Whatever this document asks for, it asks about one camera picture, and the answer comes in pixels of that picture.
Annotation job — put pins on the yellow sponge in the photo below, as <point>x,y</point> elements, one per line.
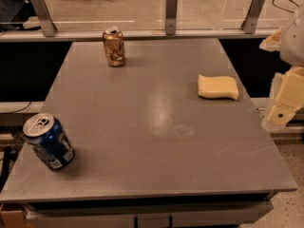
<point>217,87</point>

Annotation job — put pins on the middle metal bracket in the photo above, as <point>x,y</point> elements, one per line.
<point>171,7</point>

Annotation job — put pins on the clear glass barrier panel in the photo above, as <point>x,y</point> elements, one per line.
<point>69,15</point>

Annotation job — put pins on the right metal bracket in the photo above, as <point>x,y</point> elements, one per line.
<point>249,24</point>

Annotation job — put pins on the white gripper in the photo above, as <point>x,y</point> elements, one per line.
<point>294,43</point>

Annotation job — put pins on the metal bracket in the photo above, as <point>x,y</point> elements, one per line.
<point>171,7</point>
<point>249,24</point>
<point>41,10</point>

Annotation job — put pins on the left metal bracket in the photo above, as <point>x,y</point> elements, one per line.
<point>41,10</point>

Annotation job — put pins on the blue soda can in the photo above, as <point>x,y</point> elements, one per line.
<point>47,137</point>

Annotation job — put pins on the orange soda can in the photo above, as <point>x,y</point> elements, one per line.
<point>114,46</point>

